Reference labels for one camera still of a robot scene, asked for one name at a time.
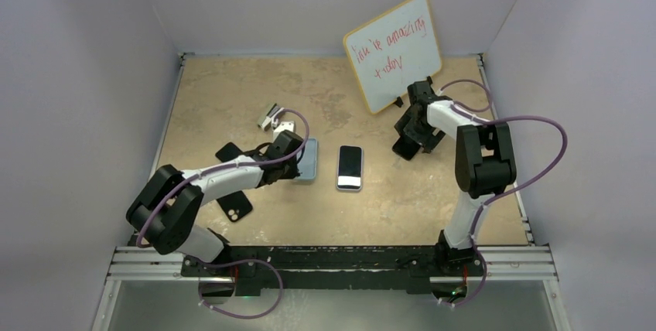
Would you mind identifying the light blue phone case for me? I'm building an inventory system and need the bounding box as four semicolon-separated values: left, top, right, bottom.
294;138;318;183

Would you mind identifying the lavender phone case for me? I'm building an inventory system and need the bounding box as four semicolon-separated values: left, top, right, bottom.
336;145;364;193

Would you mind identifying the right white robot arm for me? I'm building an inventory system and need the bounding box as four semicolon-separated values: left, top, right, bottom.
392;78;517;275

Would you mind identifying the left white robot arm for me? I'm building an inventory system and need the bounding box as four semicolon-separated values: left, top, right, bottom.
126;130;306;276

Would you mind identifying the black phone with grey edge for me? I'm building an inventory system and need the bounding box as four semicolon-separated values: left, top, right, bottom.
214;142;244;163

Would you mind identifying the black phone case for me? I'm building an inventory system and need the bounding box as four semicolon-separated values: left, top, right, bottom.
216;191;253;223

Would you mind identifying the white green stapler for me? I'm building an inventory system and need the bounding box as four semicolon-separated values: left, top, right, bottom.
257;103;284;131

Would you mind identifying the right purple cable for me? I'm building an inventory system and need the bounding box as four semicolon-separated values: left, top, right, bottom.
436;79;569;309

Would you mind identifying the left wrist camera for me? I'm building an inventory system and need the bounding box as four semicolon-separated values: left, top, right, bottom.
272;121;296;141

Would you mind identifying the white board with yellow frame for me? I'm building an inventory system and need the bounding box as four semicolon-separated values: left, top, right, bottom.
343;0;442;114

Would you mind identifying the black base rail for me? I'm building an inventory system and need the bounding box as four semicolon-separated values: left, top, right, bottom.
181;244;485;297

